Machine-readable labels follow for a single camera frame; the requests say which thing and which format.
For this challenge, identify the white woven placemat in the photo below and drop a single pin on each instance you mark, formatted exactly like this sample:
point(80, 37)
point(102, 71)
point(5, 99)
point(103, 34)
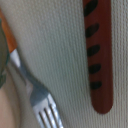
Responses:
point(50, 38)

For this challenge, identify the brown toy sausage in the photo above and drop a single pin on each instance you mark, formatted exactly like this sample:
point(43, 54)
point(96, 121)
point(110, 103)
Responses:
point(97, 19)

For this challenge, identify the round wooden plate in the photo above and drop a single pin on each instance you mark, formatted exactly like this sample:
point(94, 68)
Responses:
point(9, 104)

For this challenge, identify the toy fork wooden handle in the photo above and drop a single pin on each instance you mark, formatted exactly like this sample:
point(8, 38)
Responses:
point(41, 100)

